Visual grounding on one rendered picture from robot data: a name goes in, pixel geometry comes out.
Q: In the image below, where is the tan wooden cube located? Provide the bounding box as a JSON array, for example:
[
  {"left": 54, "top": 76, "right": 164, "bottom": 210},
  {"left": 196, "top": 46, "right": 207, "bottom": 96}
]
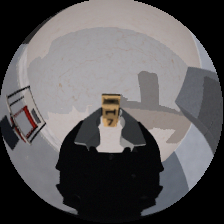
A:
[
  {"left": 104, "top": 119, "right": 117, "bottom": 127},
  {"left": 102, "top": 99, "right": 119, "bottom": 119}
]

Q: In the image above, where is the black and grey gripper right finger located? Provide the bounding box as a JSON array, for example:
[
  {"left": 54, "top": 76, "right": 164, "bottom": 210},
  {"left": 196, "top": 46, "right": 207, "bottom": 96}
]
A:
[{"left": 118, "top": 108, "right": 164, "bottom": 172}]

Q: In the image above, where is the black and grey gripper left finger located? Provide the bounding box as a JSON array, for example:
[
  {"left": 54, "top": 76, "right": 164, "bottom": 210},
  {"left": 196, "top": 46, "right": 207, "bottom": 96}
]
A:
[{"left": 55, "top": 107, "right": 103, "bottom": 171}]

